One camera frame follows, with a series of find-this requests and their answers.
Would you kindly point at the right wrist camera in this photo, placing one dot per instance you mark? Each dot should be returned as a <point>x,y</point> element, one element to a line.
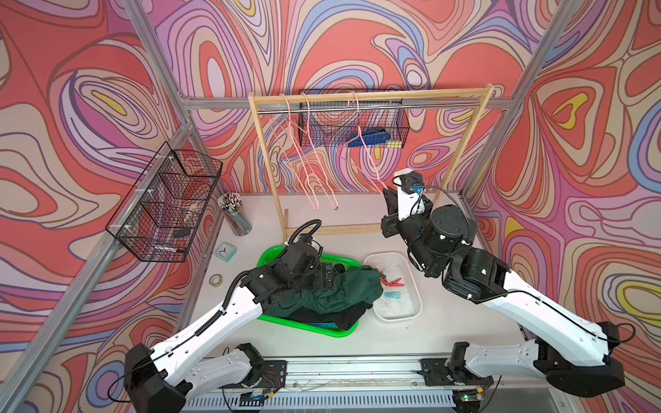
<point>413,188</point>

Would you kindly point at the black wire basket left wall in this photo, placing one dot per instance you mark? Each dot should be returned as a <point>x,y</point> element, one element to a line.
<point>159,220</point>

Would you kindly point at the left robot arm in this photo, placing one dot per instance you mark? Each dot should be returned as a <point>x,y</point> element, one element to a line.
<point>164,377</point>

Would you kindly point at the black wire basket wall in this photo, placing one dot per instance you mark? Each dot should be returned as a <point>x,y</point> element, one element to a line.
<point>159,220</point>
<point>328,129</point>

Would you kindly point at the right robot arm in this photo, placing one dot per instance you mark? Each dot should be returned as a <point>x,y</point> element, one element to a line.
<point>570,353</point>

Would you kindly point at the white plastic tray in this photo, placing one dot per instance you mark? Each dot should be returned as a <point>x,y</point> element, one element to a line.
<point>410,305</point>

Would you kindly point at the clear pencil cup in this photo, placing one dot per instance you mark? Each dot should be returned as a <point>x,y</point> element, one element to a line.
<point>232,207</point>

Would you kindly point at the pink hanger of teal shirt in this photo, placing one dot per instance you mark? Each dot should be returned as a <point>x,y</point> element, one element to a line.
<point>306,184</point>

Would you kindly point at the metal hanging rod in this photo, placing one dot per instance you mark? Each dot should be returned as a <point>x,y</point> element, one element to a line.
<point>340,106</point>

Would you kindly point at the wooden clothes rack frame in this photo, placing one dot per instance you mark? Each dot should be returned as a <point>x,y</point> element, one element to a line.
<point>330,164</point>

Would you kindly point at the black t-shirt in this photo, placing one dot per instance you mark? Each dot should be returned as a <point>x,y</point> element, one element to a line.
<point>342,320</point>

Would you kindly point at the pink hanger of green shirt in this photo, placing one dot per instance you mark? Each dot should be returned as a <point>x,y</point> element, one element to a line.
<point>354,125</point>

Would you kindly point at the black wire basket back wall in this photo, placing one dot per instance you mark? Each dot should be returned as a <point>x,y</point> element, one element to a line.
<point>328,129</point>

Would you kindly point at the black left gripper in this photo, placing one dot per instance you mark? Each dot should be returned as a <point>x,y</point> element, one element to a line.
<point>319,281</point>

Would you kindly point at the red plastic clothespin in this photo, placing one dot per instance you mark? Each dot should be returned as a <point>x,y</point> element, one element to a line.
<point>394,283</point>

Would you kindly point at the dark green t-shirt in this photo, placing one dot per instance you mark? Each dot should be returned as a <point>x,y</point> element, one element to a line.
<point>353,286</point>

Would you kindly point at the green plastic basket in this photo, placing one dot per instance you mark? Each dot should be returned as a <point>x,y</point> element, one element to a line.
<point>321,329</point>

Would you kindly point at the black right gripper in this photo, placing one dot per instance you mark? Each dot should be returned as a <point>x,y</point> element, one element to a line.
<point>391,221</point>

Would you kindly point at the blue item in basket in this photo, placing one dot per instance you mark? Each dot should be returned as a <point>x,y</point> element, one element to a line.
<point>375,137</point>

